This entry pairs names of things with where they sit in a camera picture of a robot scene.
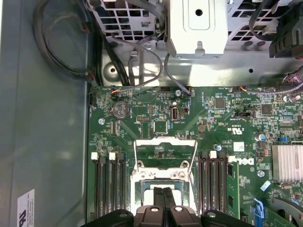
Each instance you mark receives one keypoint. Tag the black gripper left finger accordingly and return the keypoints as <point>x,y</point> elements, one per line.
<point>146,217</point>

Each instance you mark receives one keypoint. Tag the silver finned heatsink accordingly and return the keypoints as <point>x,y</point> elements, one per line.
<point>287,163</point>

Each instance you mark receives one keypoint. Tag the coin cell battery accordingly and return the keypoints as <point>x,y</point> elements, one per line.
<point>120,110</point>

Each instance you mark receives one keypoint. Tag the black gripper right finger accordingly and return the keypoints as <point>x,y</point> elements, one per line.
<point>184,217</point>

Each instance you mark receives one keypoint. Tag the black plastic bracket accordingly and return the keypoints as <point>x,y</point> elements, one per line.
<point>286,35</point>

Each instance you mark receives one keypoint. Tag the black RAM slot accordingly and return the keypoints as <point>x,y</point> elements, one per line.
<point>222,186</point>
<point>96,189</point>
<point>203,186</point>
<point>104,189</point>
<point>213,186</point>
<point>122,189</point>
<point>113,189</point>

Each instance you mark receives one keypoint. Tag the green motherboard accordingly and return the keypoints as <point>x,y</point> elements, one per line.
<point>208,137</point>

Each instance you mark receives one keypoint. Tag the blue expansion slot latch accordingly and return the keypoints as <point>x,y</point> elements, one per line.
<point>258,208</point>

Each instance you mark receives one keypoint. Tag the silver board screw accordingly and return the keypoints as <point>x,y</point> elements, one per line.
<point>177,92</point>
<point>101,121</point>
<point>261,173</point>

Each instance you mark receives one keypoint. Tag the white board label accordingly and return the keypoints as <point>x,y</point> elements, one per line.
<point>239,146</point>

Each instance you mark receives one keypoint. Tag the silver metal bracket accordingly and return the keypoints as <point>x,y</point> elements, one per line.
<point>196,35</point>

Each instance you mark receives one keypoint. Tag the black square chip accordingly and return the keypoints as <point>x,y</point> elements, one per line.
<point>219,102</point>

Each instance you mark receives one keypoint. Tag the silver round capacitor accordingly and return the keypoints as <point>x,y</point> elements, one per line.
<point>216,147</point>
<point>261,137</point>

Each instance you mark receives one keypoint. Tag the green RAM stick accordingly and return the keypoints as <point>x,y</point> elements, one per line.
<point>233,189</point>

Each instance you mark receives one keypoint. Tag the CPU socket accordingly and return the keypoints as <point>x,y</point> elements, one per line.
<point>163,184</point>

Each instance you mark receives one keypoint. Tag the black PC case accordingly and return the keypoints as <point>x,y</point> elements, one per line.
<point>47,142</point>

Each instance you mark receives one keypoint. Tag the internal USB port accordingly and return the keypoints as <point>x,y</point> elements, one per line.
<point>175,114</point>

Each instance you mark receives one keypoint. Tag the metal drive cage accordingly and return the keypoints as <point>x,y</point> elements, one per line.
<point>132,39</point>

